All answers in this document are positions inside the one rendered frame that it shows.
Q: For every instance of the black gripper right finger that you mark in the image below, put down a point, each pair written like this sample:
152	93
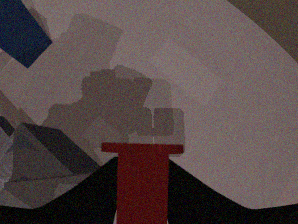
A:
193	202

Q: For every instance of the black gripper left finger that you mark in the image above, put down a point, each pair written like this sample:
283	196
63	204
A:
94	201

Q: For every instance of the crank handle with dark red grip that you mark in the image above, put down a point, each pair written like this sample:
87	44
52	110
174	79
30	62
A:
142	184

